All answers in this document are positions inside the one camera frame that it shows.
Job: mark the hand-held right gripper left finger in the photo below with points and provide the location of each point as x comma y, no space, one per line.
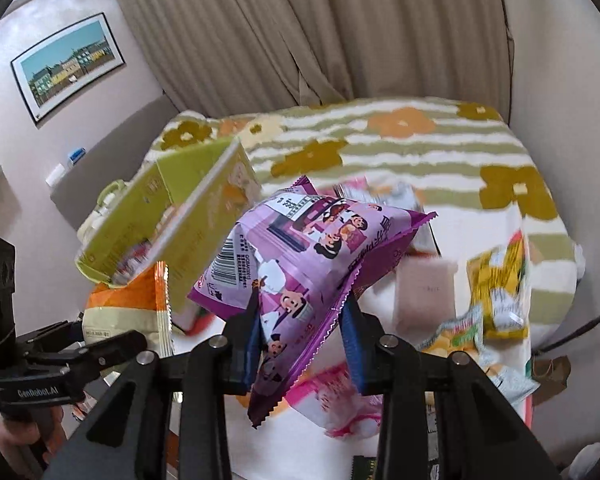
250,355

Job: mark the dark green snack packet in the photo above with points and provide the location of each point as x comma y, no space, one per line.
364,469

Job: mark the framed wall picture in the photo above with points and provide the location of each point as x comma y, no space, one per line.
65,65

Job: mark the purple cartoon snack packet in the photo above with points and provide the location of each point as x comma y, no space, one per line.
300,260

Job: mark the translucent brown snack packet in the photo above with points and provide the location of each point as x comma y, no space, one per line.
425,292

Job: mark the person's left hand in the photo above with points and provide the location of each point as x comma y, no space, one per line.
15,435

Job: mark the white fruit printed cloth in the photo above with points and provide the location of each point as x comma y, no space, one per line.
430,240

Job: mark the orange and cream snack packet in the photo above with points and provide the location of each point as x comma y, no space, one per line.
130,310

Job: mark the green cardboard box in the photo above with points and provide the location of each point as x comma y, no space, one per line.
155,220

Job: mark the flower striped blanket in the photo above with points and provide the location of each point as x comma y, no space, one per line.
380,150

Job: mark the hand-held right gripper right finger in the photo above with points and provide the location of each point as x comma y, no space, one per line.
353,355

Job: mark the beige curtain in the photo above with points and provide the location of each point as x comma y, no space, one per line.
305,30

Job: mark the blue and white small box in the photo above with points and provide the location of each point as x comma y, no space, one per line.
76,154

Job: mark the yellow and green snack packet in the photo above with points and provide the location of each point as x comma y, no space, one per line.
455,335

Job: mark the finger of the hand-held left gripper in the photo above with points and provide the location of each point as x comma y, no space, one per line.
60,335
122,347

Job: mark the yellow foil snack packet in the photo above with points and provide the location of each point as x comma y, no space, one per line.
500,290

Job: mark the white and pink snack packet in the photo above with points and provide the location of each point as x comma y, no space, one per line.
380,192

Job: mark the brown paper bag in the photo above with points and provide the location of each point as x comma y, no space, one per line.
550,375

